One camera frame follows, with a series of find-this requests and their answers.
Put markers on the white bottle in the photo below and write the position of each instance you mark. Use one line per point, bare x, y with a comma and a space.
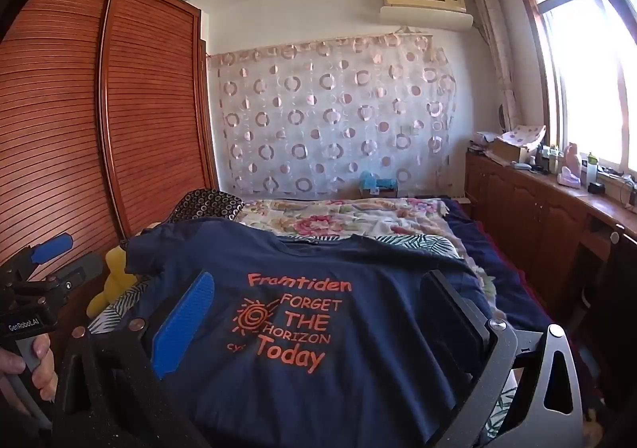
591, 169

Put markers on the low wooden cabinet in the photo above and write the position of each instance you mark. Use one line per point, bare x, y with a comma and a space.
522, 209

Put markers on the brown slatted wooden wardrobe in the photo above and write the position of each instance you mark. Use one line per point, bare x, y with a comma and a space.
149, 104

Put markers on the pink dotted cloth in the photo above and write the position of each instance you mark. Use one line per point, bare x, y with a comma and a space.
525, 133

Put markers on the white wall air conditioner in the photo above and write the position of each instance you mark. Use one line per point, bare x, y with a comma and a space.
423, 5

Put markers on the yellow plush toy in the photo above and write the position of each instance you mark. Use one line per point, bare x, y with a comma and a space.
117, 274

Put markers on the navy t-shirt with orange print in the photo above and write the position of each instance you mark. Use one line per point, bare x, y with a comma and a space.
298, 278

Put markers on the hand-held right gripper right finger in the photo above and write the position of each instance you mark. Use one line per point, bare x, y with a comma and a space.
450, 313

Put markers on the cardboard box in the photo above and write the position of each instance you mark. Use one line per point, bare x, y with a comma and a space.
510, 152

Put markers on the wooden framed window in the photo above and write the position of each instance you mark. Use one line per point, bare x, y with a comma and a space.
587, 79

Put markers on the navy bed sheet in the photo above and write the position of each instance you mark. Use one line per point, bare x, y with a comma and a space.
507, 278

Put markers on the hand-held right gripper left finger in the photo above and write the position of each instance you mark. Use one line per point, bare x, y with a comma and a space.
183, 328

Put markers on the pale floral window drape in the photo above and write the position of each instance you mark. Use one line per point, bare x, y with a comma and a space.
497, 54

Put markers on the leaf print bed sheet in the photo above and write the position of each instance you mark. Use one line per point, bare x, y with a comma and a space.
117, 308

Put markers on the floral blanket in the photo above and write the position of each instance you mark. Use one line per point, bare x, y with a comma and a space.
348, 219

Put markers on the dark circle patterned pillow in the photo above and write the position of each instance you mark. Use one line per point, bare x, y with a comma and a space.
204, 206

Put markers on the sheer curtain with circle pattern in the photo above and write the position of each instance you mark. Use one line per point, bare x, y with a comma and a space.
323, 129

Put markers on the person's left hand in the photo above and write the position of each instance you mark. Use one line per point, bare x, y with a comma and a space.
46, 371

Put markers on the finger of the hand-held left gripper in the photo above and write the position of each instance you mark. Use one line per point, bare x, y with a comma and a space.
52, 248
79, 269

